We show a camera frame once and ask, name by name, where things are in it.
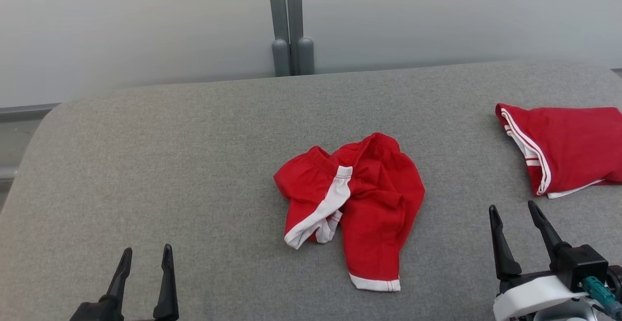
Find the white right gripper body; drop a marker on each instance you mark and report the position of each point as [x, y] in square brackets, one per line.
[529, 299]

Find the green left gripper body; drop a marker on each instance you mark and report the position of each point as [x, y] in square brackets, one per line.
[95, 312]

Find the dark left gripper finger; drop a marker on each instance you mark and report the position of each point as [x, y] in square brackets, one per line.
[166, 292]
[119, 284]

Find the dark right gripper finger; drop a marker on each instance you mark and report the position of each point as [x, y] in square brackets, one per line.
[503, 255]
[549, 236]

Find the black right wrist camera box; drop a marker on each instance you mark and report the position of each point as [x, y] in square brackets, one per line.
[583, 265]

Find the red white shorts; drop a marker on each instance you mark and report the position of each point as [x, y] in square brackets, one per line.
[374, 199]

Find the grey metal partition post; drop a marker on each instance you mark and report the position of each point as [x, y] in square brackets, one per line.
[278, 20]
[301, 25]

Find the grey baseboard strip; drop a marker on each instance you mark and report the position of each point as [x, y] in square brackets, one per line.
[24, 112]

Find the grey horizontal floor bar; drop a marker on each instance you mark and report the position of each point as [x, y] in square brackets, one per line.
[7, 173]

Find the red white basketball jersey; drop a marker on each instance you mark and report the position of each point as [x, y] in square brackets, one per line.
[573, 141]

